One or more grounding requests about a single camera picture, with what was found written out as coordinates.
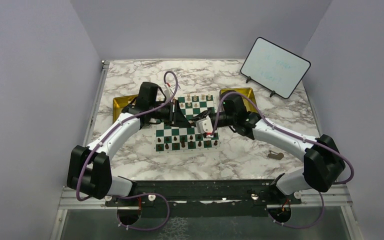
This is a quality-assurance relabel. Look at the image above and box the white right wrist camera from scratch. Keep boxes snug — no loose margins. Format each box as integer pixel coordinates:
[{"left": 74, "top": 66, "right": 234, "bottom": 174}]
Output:
[{"left": 195, "top": 116, "right": 213, "bottom": 135}]

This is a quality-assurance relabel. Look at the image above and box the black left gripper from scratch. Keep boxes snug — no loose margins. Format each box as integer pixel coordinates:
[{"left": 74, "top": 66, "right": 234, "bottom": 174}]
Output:
[{"left": 149, "top": 98, "right": 192, "bottom": 128}]

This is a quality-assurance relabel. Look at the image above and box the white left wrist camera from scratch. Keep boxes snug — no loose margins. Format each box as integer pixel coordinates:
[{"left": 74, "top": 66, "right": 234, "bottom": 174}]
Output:
[{"left": 163, "top": 85, "right": 176, "bottom": 99}]

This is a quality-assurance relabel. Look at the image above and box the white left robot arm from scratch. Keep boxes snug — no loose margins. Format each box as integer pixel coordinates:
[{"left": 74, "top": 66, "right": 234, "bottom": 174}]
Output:
[{"left": 66, "top": 82, "right": 191, "bottom": 206}]

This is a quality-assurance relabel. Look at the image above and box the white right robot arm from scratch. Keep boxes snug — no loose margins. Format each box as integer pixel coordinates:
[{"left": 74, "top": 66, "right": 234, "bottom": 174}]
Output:
[{"left": 190, "top": 91, "right": 347, "bottom": 204}]

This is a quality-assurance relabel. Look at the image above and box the gold metal tin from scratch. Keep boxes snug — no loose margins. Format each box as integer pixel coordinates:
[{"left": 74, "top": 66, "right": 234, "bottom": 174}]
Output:
[
  {"left": 112, "top": 94, "right": 138, "bottom": 123},
  {"left": 219, "top": 87, "right": 257, "bottom": 113}
]

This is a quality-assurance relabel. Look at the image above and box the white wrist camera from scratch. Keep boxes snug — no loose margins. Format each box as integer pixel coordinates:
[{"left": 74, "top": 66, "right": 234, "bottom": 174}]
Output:
[
  {"left": 163, "top": 85, "right": 176, "bottom": 99},
  {"left": 195, "top": 116, "right": 213, "bottom": 135}
]

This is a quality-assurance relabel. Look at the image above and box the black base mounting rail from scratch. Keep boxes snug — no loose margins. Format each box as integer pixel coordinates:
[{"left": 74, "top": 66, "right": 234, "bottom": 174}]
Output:
[{"left": 105, "top": 179, "right": 302, "bottom": 218}]

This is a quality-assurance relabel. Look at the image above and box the small whiteboard on stand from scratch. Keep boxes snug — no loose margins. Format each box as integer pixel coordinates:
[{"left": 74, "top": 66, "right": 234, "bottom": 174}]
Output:
[{"left": 240, "top": 37, "right": 311, "bottom": 99}]

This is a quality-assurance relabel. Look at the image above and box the green white chess board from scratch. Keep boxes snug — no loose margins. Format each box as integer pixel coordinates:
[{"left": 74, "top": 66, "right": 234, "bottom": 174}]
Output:
[{"left": 152, "top": 94, "right": 222, "bottom": 156}]

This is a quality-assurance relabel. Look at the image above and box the small brass padlock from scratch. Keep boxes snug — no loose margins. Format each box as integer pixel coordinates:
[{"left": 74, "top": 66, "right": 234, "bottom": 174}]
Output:
[{"left": 267, "top": 150, "right": 284, "bottom": 160}]

